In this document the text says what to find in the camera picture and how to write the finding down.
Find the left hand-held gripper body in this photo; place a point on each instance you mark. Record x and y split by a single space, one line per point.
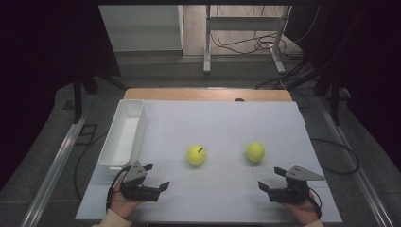
138 190

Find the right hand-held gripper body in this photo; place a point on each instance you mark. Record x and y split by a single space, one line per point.
291 192

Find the plain yellow tennis ball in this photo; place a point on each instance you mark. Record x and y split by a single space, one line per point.
255 152

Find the white plastic bin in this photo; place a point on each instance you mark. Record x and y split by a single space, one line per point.
124 138

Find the tennis ball with black mark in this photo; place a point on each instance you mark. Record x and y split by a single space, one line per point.
195 156

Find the person's left hand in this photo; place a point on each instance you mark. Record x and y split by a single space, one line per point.
121 203

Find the person's right hand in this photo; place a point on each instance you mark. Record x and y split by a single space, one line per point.
302 212

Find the white board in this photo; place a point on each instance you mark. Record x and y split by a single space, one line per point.
220 126

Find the small dark round object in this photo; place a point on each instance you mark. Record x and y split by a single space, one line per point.
239 100

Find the wooden table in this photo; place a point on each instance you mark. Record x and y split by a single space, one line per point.
205 94

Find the black stand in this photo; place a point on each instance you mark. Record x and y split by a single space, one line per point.
334 94
77 97

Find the white cabinet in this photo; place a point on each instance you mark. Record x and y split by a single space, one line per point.
142 28

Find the dark curtain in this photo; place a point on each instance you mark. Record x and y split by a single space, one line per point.
38 63
372 63

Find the aluminium floor rail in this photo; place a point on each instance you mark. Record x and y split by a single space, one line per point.
53 173
353 164

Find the grey metal desk frame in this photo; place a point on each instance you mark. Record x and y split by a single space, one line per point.
242 23

